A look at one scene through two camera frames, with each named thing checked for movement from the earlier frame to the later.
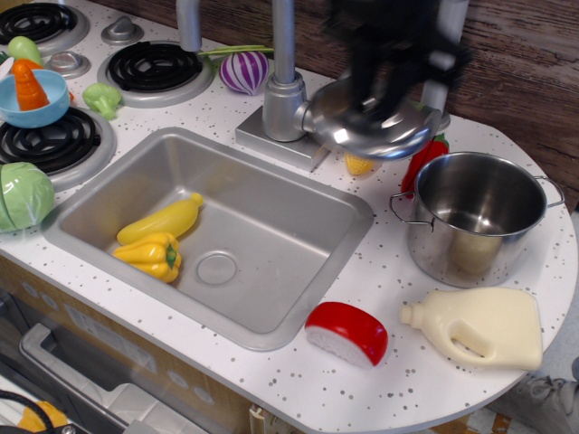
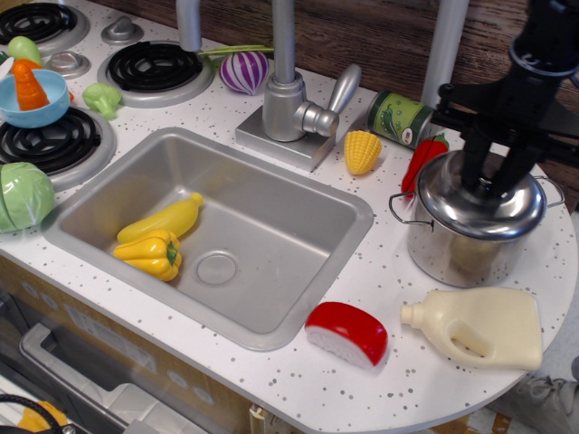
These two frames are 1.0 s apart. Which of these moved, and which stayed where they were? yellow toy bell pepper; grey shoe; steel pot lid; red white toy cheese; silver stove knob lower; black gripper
Moved: black gripper; steel pot lid
Stayed: red white toy cheese; yellow toy bell pepper; silver stove knob lower; grey shoe
